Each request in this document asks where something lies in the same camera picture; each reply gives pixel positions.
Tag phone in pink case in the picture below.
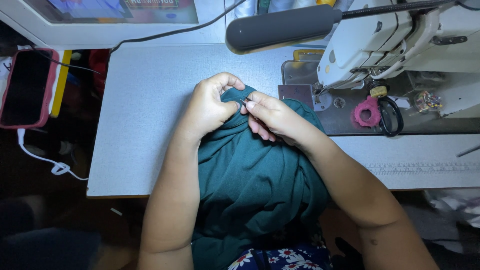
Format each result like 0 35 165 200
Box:
0 48 60 130

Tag white crumpled cloth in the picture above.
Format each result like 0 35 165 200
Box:
424 188 480 230

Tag person's floral print clothing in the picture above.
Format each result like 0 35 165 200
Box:
227 243 333 270

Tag thin black cable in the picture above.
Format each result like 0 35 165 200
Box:
32 46 103 76

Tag black power cable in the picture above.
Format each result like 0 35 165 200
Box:
108 0 249 55

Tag yellow flat stick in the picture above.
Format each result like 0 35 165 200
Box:
50 49 73 118

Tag grey gooseneck work lamp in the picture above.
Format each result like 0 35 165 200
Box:
225 0 480 56

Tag scissors with pink wrapped handle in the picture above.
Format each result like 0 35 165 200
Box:
350 95 405 138

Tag clear container of coloured pins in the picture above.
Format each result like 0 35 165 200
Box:
413 90 444 113

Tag white framed screen device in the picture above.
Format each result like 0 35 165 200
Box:
0 0 227 50

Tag person's left hand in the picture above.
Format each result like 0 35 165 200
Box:
183 72 246 143

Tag thin metal rod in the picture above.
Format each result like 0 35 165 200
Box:
455 144 480 158

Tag white charging cable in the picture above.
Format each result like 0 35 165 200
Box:
16 128 89 182

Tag teal green fabric garment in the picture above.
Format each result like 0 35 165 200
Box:
191 85 331 270

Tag measuring tape strip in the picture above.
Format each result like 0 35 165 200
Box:
364 161 480 176

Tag person's right hand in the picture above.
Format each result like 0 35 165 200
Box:
240 91 324 151

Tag white industrial sewing machine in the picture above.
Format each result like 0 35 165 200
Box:
277 0 480 136

